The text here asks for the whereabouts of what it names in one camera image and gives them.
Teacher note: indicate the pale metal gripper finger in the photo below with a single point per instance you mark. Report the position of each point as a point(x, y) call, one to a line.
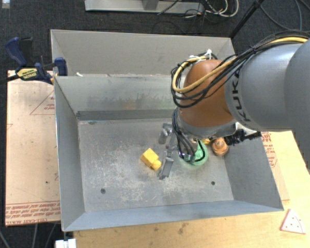
point(166, 168)
point(164, 133)

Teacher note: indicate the yellow toy block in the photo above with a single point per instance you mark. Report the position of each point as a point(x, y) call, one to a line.
point(149, 157)

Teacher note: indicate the grey metal bin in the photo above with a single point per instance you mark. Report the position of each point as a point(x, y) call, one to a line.
point(124, 179)

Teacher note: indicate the orange toy fruit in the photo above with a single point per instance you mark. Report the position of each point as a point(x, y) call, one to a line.
point(219, 146)

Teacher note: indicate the brown cardboard board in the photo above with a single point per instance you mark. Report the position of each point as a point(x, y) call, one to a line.
point(31, 148)

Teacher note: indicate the white triangular pad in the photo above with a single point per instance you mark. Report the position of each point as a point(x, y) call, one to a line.
point(292, 222)

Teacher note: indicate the black cylinder on white bracket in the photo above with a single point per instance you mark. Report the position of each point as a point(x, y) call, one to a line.
point(237, 136)

